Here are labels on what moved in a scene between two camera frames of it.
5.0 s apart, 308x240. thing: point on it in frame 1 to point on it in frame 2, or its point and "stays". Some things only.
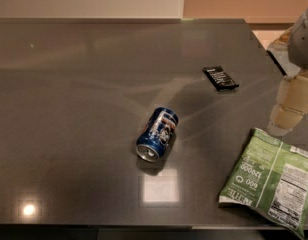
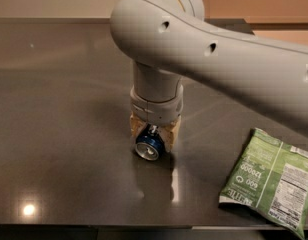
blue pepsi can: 156,133 stays
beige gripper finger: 295,100 to 157,113
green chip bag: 275,179 stays
